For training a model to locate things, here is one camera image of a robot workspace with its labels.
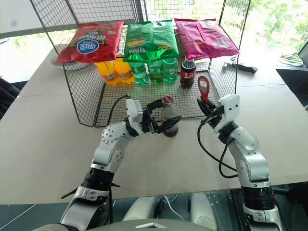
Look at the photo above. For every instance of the red chips bag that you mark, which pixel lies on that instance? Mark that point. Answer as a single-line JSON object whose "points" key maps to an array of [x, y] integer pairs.
{"points": [[91, 43]]}

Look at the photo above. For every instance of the grey robot torso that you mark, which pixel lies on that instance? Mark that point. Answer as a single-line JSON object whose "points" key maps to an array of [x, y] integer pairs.
{"points": [[134, 226]]}

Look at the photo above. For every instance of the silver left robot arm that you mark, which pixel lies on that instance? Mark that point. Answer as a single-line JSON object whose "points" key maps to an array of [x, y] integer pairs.
{"points": [[109, 149]]}

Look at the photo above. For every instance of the green chips bag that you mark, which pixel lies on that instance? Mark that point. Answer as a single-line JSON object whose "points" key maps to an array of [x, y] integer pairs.
{"points": [[137, 43], [164, 41]]}

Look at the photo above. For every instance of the green soda bottle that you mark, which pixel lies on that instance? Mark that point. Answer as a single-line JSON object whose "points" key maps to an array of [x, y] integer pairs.
{"points": [[139, 74], [170, 72], [156, 74]]}

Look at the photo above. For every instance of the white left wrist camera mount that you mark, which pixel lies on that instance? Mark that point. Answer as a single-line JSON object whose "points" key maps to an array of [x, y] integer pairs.
{"points": [[132, 108]]}

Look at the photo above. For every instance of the red bottle opener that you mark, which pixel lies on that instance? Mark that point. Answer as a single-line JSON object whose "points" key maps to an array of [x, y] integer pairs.
{"points": [[205, 92]]}

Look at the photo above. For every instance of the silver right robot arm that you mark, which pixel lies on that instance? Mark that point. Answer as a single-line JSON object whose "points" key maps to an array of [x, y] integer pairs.
{"points": [[252, 158]]}

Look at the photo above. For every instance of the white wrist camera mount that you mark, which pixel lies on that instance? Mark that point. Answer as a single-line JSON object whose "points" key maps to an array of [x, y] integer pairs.
{"points": [[132, 108], [229, 106]]}

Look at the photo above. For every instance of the dark chair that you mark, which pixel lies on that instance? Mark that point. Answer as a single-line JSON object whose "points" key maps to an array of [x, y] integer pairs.
{"points": [[7, 96]]}

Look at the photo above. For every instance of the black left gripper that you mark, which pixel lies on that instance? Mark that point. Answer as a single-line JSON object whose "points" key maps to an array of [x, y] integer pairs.
{"points": [[149, 121]]}

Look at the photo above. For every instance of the orange soda bottle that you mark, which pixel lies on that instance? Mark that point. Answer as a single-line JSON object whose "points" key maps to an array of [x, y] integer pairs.
{"points": [[125, 74], [108, 75]]}

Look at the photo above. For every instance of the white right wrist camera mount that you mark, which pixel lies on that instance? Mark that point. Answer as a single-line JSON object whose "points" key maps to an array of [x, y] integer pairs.
{"points": [[229, 106]]}

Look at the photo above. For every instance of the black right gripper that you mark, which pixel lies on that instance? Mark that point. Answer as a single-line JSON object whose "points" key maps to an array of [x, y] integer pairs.
{"points": [[215, 116]]}

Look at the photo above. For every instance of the silver robot leg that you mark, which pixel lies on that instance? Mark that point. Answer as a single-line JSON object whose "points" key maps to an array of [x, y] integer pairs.
{"points": [[204, 211], [142, 208]]}

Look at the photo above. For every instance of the glass bottle with red cap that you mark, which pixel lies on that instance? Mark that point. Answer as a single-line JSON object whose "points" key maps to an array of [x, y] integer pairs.
{"points": [[168, 110]]}

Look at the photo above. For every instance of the magenta chips bag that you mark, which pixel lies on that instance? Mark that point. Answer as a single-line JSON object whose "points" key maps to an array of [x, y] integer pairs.
{"points": [[207, 38]]}

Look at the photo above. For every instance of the cola bottle with red label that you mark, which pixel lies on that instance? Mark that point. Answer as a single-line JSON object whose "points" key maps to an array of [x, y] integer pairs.
{"points": [[187, 75]]}

